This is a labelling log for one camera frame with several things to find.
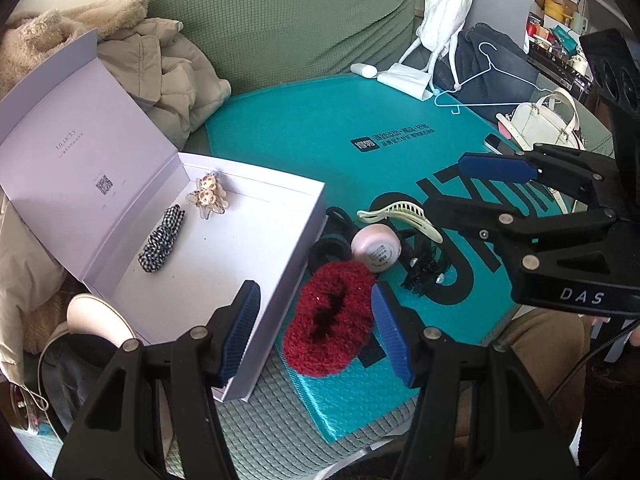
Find dark jeans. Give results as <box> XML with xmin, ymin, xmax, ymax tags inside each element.
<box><xmin>432</xmin><ymin>22</ymin><xmax>556</xmax><ymax>111</ymax></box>

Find black cable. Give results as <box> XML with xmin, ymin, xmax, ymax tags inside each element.
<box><xmin>547</xmin><ymin>330</ymin><xmax>632</xmax><ymax>403</ymax></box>

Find person's right hand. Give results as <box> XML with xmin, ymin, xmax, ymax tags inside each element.
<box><xmin>590</xmin><ymin>314</ymin><xmax>640</xmax><ymax>348</ymax></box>

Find black pearl hair clip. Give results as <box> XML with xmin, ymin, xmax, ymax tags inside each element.
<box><xmin>397</xmin><ymin>230</ymin><xmax>451</xmax><ymax>292</ymax></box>

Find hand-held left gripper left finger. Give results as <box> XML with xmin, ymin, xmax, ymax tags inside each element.
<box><xmin>52</xmin><ymin>280</ymin><xmax>262</xmax><ymax>480</ymax></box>

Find lavender gift box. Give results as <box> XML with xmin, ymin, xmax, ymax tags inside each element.
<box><xmin>0</xmin><ymin>27</ymin><xmax>328</xmax><ymax>403</ymax></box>

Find smartphone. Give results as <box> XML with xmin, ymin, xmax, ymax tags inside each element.
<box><xmin>482</xmin><ymin>132</ymin><xmax>521</xmax><ymax>157</ymax></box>

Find cream puffer coat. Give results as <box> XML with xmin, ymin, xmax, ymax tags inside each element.
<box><xmin>0</xmin><ymin>195</ymin><xmax>68</xmax><ymax>391</ymax></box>

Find black white checkered scrunchie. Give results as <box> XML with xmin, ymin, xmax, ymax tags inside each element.
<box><xmin>137</xmin><ymin>204</ymin><xmax>187</xmax><ymax>273</ymax></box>

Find bear hair clip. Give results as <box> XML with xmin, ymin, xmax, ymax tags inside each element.
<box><xmin>186</xmin><ymin>172</ymin><xmax>228</xmax><ymax>221</ymax></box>

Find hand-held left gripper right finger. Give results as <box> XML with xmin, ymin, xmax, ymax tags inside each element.
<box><xmin>371</xmin><ymin>282</ymin><xmax>583</xmax><ymax>480</ymax></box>

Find pink round compact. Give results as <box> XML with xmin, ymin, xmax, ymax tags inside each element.
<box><xmin>350</xmin><ymin>225</ymin><xmax>402</xmax><ymax>275</ymax></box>

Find black hair tie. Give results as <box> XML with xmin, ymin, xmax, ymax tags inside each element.
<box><xmin>307</xmin><ymin>240</ymin><xmax>353</xmax><ymax>271</ymax></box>
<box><xmin>325</xmin><ymin>207</ymin><xmax>353</xmax><ymax>236</ymax></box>

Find cream hair claw clip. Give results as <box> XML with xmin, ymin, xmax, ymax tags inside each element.
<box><xmin>356</xmin><ymin>200</ymin><xmax>444</xmax><ymax>245</ymax></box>

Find pale blue clothes hanger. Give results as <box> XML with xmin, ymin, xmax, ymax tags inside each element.
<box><xmin>434</xmin><ymin>42</ymin><xmax>556</xmax><ymax>116</ymax></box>

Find grey chair back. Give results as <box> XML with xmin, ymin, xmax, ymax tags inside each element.
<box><xmin>472</xmin><ymin>0</ymin><xmax>536</xmax><ymax>56</ymax></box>

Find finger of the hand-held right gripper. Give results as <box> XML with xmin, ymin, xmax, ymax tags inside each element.
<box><xmin>459</xmin><ymin>143</ymin><xmax>622</xmax><ymax>212</ymax></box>
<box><xmin>425</xmin><ymin>195</ymin><xmax>627</xmax><ymax>272</ymax></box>

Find white garment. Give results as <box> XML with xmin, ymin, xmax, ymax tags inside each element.
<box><xmin>402</xmin><ymin>0</ymin><xmax>516</xmax><ymax>86</ymax></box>

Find white handbag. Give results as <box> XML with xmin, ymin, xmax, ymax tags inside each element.
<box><xmin>495</xmin><ymin>87</ymin><xmax>586</xmax><ymax>216</ymax></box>

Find beige padded jacket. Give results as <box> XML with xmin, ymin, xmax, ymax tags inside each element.
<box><xmin>97</xmin><ymin>17</ymin><xmax>232</xmax><ymax>146</ymax></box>

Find white folded packet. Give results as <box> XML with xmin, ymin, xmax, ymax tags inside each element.
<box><xmin>376</xmin><ymin>62</ymin><xmax>433</xmax><ymax>101</ymax></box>

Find khaki trouser leg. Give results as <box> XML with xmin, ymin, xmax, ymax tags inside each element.
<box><xmin>495</xmin><ymin>307</ymin><xmax>587</xmax><ymax>411</ymax></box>

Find teal bubble mailer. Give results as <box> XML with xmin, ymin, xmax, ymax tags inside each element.
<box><xmin>204</xmin><ymin>74</ymin><xmax>581</xmax><ymax>445</ymax></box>

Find cream fluffy coat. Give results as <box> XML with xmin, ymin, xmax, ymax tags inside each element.
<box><xmin>0</xmin><ymin>0</ymin><xmax>148</xmax><ymax>66</ymax></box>

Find red fluffy scrunchie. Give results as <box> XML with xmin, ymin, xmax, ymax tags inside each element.
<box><xmin>282</xmin><ymin>260</ymin><xmax>376</xmax><ymax>378</ymax></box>

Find cluttered shelf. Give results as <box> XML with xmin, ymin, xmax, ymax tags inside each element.
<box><xmin>525</xmin><ymin>0</ymin><xmax>601</xmax><ymax>91</ymax></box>

